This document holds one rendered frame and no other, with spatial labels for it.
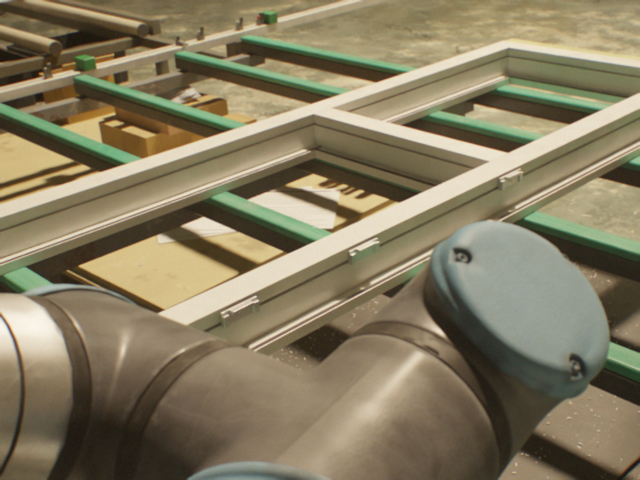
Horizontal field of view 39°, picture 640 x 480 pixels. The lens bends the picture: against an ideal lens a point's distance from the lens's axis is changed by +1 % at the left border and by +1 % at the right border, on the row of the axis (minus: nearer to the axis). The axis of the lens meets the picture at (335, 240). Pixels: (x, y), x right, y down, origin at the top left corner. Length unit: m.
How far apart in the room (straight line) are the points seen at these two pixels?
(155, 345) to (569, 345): 0.18
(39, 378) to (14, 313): 0.03
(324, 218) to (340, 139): 0.37
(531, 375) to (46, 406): 0.20
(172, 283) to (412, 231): 0.64
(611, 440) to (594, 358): 0.93
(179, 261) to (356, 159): 0.44
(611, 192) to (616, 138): 2.17
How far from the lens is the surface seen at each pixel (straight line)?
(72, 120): 2.66
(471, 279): 0.39
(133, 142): 2.23
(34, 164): 2.38
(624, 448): 1.32
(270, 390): 0.36
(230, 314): 0.95
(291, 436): 0.34
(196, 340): 0.40
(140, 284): 1.67
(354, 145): 1.49
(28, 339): 0.38
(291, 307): 1.01
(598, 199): 3.60
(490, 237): 0.41
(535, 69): 1.92
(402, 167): 1.42
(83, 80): 2.19
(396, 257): 1.12
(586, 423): 1.36
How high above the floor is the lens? 1.39
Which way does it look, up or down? 26 degrees down
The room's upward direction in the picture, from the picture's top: 3 degrees counter-clockwise
